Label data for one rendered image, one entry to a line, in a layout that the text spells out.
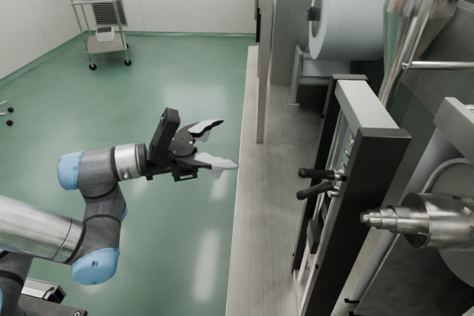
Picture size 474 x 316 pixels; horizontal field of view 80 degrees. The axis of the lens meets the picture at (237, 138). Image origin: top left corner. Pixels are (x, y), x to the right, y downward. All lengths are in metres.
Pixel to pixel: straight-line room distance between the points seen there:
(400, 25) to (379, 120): 0.41
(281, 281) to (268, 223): 0.17
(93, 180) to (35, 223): 0.12
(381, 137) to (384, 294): 0.46
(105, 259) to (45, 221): 0.12
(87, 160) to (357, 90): 0.50
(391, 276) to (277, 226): 0.35
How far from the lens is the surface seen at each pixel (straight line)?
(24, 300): 1.03
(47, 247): 0.58
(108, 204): 0.67
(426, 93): 1.14
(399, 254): 0.61
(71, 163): 0.63
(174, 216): 2.09
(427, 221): 0.38
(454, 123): 0.39
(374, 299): 0.75
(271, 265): 0.82
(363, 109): 0.37
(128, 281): 1.91
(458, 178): 0.44
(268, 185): 0.99
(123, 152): 0.61
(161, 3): 5.83
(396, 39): 0.75
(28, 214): 0.57
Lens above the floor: 1.61
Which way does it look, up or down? 36 degrees down
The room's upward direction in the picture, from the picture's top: straight up
